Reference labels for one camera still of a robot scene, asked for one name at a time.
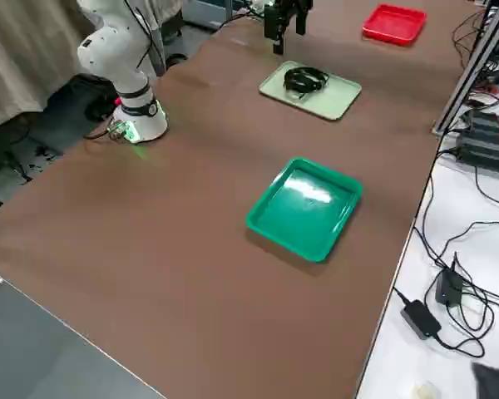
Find small black hub box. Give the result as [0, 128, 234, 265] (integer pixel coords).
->
[435, 265, 467, 308]

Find small green circuit board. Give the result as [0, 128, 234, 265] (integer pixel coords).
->
[107, 119, 128, 141]

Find black cable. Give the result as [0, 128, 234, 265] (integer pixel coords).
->
[283, 66, 329, 95]
[285, 74, 330, 101]

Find pale green flat tray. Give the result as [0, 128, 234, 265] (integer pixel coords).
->
[259, 60, 363, 121]

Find white side table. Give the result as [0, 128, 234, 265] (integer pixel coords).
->
[355, 103, 499, 399]

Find black power adapter brick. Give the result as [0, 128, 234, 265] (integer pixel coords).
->
[400, 299, 442, 341]

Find green plastic tray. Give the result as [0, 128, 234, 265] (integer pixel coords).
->
[245, 156, 364, 264]

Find dark grey cloth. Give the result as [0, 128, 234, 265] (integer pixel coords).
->
[470, 361, 499, 399]

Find grey side table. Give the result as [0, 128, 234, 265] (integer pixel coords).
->
[0, 265, 167, 399]

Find beige curtain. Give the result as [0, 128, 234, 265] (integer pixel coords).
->
[0, 0, 109, 134]

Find aluminium camera post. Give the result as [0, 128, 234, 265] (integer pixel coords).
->
[431, 0, 499, 135]

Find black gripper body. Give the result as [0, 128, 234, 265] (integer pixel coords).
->
[272, 0, 313, 13]

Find red plastic tray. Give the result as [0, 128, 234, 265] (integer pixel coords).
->
[361, 2, 428, 47]

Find black finned power supply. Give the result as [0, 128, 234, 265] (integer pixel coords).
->
[455, 108, 499, 175]

